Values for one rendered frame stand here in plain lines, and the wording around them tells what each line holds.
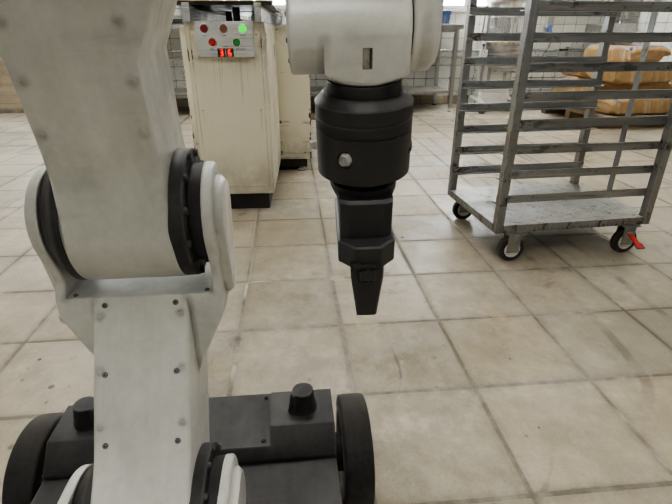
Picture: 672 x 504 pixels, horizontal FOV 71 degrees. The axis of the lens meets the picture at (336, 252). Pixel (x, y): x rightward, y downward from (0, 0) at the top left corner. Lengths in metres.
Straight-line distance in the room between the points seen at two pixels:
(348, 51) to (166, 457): 0.45
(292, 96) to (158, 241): 2.47
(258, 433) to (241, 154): 1.64
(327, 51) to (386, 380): 0.95
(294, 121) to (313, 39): 2.55
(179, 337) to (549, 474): 0.80
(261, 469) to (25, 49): 0.64
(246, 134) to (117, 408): 1.81
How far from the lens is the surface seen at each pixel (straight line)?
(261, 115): 2.24
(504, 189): 1.78
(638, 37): 1.96
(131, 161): 0.48
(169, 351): 0.56
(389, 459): 1.05
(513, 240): 1.87
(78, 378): 1.39
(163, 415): 0.57
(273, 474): 0.81
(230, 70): 2.23
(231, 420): 0.87
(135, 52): 0.44
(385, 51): 0.40
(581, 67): 1.86
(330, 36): 0.39
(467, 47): 2.11
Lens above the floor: 0.79
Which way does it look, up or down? 25 degrees down
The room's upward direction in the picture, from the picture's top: straight up
